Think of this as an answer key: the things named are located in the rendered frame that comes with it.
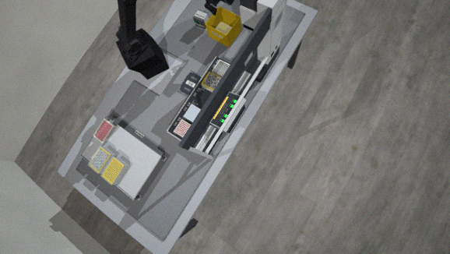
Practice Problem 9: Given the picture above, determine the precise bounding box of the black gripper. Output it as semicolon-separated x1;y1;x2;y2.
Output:
204;0;219;16

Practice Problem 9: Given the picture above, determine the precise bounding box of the white well plate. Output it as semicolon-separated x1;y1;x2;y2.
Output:
184;104;201;122

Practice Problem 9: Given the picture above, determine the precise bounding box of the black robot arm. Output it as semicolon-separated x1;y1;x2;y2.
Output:
116;0;148;62

